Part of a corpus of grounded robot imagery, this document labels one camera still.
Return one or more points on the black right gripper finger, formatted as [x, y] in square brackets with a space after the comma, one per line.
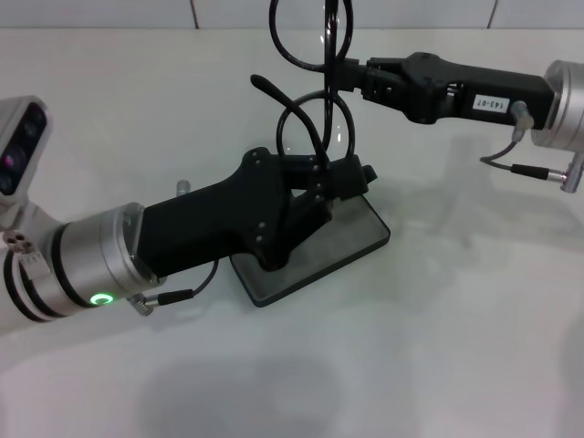
[383, 66]
[378, 91]

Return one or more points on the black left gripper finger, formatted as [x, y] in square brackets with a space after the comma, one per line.
[347, 175]
[305, 214]

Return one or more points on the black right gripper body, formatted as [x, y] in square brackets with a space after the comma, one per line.
[456, 93]

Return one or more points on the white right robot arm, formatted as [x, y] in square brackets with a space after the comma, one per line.
[566, 109]

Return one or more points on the black glasses case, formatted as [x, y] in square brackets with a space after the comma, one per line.
[328, 255]

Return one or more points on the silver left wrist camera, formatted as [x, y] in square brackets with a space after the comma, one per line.
[23, 146]

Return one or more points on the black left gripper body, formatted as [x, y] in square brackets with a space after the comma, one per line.
[210, 228]

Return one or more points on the black glasses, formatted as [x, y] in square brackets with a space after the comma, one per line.
[328, 91]

